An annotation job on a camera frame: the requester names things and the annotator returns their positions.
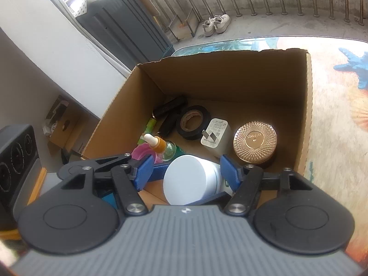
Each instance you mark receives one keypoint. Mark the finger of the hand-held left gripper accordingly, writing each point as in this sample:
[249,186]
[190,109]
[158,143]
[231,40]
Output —
[115,161]
[215,199]

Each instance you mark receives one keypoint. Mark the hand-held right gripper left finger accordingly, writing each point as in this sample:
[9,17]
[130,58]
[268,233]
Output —
[143,172]

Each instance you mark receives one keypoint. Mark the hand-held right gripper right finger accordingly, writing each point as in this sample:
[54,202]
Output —
[230,172]

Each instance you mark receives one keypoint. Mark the green dropper bottle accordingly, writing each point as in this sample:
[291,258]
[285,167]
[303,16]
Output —
[161,145]

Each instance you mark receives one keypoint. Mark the white round jar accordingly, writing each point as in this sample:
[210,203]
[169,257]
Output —
[187,178]

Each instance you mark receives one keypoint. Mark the pink round object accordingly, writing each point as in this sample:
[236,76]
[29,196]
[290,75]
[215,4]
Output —
[143,151]

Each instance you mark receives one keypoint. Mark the white charger plug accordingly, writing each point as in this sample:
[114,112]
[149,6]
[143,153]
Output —
[220,138]

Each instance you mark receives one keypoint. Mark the gold round jar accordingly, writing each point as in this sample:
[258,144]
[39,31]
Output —
[254,141]

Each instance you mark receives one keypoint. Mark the green plastic tube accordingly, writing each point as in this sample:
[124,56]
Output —
[151,125]

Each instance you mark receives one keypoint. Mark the short black cylinder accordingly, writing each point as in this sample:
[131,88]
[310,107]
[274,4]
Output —
[168,125]

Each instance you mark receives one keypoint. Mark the black tape roll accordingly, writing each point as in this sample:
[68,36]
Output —
[189,136]

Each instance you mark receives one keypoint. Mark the small cardboard box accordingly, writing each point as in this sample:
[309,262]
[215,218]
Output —
[69,126]

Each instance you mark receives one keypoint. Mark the long black cylinder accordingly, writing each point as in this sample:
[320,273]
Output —
[169,106]

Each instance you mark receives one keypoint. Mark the ocean print table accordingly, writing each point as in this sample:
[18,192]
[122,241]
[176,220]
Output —
[330,120]

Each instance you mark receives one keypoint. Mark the dark grey folding panel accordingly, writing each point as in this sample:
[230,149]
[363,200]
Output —
[129,26]

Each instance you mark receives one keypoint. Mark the white sneaker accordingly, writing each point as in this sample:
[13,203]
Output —
[222,23]
[209,27]

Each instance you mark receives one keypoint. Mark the metal balcony railing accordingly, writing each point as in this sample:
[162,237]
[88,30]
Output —
[300,12]

